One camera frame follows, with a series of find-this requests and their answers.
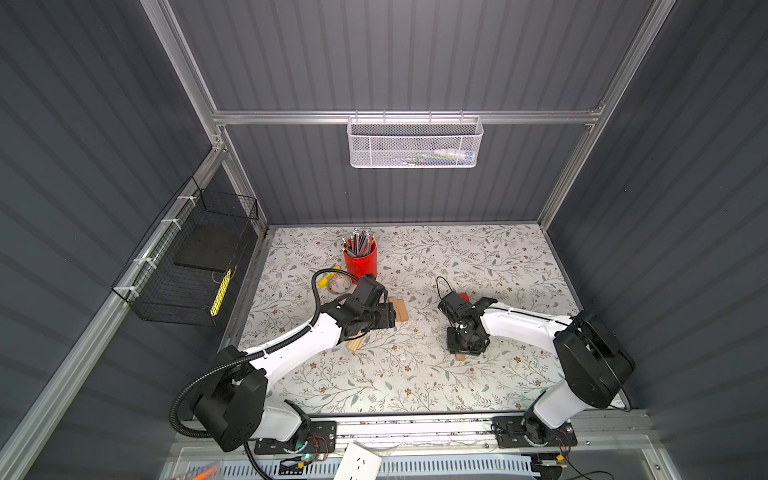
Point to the pencils bunch in cup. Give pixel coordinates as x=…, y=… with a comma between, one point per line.
x=360, y=243

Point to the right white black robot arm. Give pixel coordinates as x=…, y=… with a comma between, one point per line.
x=594, y=364

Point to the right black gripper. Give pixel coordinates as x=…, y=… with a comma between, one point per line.
x=475, y=347

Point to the black wire basket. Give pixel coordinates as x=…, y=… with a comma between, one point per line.
x=157, y=290

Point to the black pad in basket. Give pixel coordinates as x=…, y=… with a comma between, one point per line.
x=207, y=248

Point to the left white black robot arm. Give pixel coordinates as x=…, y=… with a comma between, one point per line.
x=233, y=400

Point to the floral table mat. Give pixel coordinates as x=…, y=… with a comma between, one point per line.
x=408, y=368

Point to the clear tape roll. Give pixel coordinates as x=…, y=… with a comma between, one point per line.
x=340, y=284

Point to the yellow marker in black basket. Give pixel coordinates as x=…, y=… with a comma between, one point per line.
x=220, y=294

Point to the white power socket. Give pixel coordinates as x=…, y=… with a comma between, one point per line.
x=358, y=463

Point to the yellow highlighter pen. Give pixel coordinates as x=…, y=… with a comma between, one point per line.
x=326, y=278

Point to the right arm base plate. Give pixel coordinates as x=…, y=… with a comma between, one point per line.
x=510, y=432

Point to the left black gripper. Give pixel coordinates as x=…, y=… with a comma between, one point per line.
x=387, y=315

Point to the white wire mesh basket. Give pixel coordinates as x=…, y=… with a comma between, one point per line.
x=378, y=143

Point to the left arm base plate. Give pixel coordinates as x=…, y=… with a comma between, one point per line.
x=316, y=437

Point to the red pencil cup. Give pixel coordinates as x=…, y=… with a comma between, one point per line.
x=363, y=264

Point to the markers in white basket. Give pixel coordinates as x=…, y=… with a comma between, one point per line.
x=441, y=157

